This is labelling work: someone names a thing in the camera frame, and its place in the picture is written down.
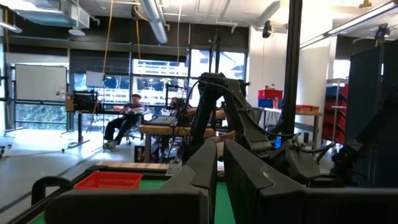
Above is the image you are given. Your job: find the black vertical rig post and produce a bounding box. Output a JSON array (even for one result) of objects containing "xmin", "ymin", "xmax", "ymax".
[{"xmin": 281, "ymin": 0, "xmax": 304, "ymax": 139}]

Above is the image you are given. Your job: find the wooden side table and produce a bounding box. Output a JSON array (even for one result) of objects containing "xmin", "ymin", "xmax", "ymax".
[{"xmin": 262, "ymin": 106, "xmax": 323, "ymax": 150}]

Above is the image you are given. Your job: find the black hanging ceiling device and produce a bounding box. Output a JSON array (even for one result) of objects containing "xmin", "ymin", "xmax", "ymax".
[{"xmin": 262, "ymin": 20, "xmax": 274, "ymax": 39}]

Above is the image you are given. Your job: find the white whiteboard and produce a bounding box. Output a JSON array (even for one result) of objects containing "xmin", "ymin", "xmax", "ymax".
[{"xmin": 14, "ymin": 63, "xmax": 68, "ymax": 102}]

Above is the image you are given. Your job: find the black metal table frame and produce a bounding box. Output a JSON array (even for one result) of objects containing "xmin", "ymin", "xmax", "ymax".
[{"xmin": 6, "ymin": 164, "xmax": 171, "ymax": 224}]

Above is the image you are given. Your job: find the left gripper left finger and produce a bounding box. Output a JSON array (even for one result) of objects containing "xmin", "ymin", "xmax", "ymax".
[{"xmin": 45, "ymin": 139, "xmax": 218, "ymax": 224}]

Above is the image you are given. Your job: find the black arched handle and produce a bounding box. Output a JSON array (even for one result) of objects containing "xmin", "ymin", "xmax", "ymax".
[{"xmin": 30, "ymin": 176, "xmax": 74, "ymax": 206}]

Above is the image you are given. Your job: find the black mesh box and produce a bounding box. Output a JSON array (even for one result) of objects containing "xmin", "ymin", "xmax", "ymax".
[{"xmin": 73, "ymin": 91, "xmax": 99, "ymax": 113}]

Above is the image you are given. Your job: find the blue storage box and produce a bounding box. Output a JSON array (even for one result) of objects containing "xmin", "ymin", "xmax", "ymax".
[{"xmin": 257, "ymin": 98, "xmax": 280, "ymax": 110}]

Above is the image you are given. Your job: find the yellow hanging cable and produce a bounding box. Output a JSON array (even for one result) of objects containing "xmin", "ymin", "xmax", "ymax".
[{"xmin": 101, "ymin": 0, "xmax": 114, "ymax": 75}]

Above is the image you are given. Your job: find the red plastic basket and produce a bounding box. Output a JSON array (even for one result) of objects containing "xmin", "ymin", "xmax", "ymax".
[{"xmin": 73, "ymin": 170, "xmax": 144, "ymax": 190}]

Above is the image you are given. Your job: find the silver ventilation duct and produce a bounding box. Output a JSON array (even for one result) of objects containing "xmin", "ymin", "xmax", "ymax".
[{"xmin": 138, "ymin": 0, "xmax": 169, "ymax": 45}]

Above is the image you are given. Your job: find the ceiling light strip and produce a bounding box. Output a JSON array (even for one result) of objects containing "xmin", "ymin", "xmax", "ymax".
[{"xmin": 299, "ymin": 1, "xmax": 398, "ymax": 50}]

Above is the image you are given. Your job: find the dark blue partition wall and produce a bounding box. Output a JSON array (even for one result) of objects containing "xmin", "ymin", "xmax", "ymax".
[{"xmin": 344, "ymin": 39, "xmax": 398, "ymax": 188}]

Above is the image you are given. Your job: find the red storage box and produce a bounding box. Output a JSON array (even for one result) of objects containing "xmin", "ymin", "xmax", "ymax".
[{"xmin": 257, "ymin": 88, "xmax": 284, "ymax": 100}]

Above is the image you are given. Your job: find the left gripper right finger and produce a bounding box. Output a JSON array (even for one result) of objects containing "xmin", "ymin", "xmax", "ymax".
[{"xmin": 223, "ymin": 139, "xmax": 398, "ymax": 224}]

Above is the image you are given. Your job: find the shelf with red bins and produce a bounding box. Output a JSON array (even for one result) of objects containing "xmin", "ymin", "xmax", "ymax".
[{"xmin": 322, "ymin": 77, "xmax": 349, "ymax": 146}]

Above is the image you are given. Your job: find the wooden workbench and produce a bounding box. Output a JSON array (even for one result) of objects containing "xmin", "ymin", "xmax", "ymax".
[{"xmin": 138, "ymin": 115, "xmax": 218, "ymax": 163}]

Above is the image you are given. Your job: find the small white screen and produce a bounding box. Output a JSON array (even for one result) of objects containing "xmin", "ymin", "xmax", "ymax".
[{"xmin": 85, "ymin": 70, "xmax": 106, "ymax": 89}]

